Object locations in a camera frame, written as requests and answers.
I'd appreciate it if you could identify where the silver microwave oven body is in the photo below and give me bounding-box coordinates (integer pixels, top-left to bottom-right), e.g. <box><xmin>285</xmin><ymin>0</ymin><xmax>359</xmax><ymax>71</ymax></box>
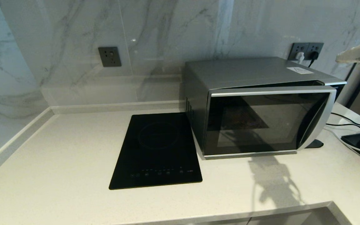
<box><xmin>184</xmin><ymin>57</ymin><xmax>347</xmax><ymax>158</ymax></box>

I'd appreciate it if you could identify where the white power cable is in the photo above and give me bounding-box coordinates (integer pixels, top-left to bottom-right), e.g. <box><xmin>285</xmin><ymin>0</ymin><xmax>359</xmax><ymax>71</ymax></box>
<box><xmin>325</xmin><ymin>128</ymin><xmax>360</xmax><ymax>169</ymax></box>

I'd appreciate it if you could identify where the black power plug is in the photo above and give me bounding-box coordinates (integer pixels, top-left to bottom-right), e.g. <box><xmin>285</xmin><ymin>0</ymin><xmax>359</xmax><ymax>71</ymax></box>
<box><xmin>307</xmin><ymin>51</ymin><xmax>319</xmax><ymax>68</ymax></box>

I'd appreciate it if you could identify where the grey double wall socket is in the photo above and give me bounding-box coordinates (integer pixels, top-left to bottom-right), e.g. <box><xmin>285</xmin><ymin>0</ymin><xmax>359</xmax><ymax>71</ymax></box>
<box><xmin>288</xmin><ymin>42</ymin><xmax>324</xmax><ymax>61</ymax></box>

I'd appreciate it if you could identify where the white paper sheet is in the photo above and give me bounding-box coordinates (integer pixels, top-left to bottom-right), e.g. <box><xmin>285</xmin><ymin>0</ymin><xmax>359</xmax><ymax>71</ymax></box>
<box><xmin>286</xmin><ymin>67</ymin><xmax>314</xmax><ymax>75</ymax></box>

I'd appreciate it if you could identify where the grey cabinet front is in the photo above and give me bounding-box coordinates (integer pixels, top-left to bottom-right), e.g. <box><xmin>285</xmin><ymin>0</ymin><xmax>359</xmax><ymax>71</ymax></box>
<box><xmin>180</xmin><ymin>215</ymin><xmax>251</xmax><ymax>225</ymax></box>
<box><xmin>248</xmin><ymin>206</ymin><xmax>335</xmax><ymax>225</ymax></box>

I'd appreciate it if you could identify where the black induction cooktop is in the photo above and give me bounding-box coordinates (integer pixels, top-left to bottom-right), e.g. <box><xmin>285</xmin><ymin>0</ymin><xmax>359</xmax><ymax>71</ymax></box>
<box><xmin>109</xmin><ymin>112</ymin><xmax>203</xmax><ymax>190</ymax></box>

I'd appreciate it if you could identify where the grey single wall socket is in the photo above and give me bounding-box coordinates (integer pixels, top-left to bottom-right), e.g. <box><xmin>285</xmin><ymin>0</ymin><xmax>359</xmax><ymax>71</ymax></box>
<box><xmin>98</xmin><ymin>47</ymin><xmax>122</xmax><ymax>68</ymax></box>

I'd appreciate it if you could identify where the black flat appliance base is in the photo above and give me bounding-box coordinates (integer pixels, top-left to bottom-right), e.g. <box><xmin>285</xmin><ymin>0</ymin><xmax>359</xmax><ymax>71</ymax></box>
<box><xmin>342</xmin><ymin>133</ymin><xmax>360</xmax><ymax>147</ymax></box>

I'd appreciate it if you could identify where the black pad under microwave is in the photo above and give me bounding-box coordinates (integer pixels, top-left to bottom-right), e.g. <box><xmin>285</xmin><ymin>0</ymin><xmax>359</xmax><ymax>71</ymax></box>
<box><xmin>305</xmin><ymin>139</ymin><xmax>324</xmax><ymax>149</ymax></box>

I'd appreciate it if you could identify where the thin black power cable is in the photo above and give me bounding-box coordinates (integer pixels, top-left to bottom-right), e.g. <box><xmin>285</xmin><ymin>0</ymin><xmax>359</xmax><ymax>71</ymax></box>
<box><xmin>326</xmin><ymin>123</ymin><xmax>360</xmax><ymax>133</ymax></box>
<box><xmin>332</xmin><ymin>112</ymin><xmax>360</xmax><ymax>128</ymax></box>

